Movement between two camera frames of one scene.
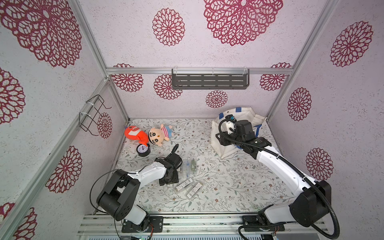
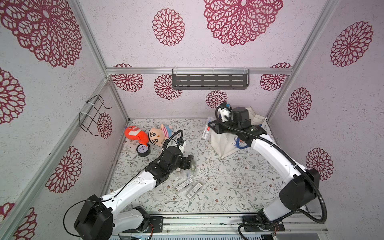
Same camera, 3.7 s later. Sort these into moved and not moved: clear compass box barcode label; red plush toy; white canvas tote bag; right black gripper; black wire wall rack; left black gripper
Moved: left black gripper; right black gripper
Not moved: clear compass box barcode label; red plush toy; black wire wall rack; white canvas tote bag
